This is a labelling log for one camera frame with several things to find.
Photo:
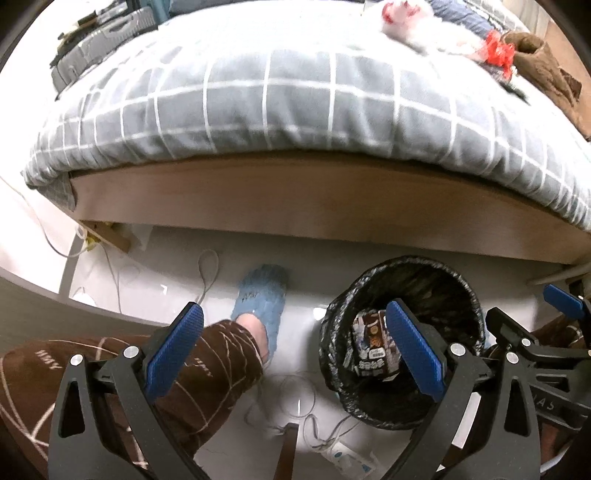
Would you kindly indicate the grey checked bed sheet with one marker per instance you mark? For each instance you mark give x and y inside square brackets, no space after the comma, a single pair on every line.
[277,92]

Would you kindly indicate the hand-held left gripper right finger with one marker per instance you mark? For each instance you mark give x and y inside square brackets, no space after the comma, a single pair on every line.
[415,350]

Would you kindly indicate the brown patterned pants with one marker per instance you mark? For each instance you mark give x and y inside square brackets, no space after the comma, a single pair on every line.
[207,369]

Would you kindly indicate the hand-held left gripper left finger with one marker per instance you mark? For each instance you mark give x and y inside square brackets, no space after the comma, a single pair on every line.
[178,350]

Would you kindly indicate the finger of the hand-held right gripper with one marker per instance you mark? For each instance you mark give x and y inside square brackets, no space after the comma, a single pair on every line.
[561,297]
[505,325]

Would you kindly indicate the brown fleece garment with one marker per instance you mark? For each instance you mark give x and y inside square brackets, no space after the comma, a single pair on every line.
[545,69]

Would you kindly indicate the blue slipper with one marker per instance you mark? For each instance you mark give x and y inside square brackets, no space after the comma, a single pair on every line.
[261,295]

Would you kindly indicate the white plastic bag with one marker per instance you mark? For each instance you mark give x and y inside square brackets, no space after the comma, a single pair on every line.
[438,37]

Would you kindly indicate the person's foot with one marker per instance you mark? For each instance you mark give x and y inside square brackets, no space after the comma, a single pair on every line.
[257,339]

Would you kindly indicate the wooden headboard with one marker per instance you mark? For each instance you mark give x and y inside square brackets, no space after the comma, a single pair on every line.
[570,44]

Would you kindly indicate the white furniture panel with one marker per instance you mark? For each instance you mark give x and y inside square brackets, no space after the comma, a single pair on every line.
[27,258]

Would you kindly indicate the grey suitcase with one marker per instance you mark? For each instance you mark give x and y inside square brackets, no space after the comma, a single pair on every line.
[101,46]

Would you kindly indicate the brown snack wrapper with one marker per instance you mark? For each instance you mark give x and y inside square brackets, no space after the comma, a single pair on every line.
[369,341]

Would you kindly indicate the trash bin with black bag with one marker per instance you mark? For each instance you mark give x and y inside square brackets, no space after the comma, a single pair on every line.
[415,281]

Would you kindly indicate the wooden bed frame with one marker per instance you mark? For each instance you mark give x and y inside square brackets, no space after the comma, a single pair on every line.
[277,198]

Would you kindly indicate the red wrapper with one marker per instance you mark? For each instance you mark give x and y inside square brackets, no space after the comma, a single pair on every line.
[498,48]

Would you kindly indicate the wooden bed leg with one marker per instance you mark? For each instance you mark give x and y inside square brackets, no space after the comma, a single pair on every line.
[108,237]

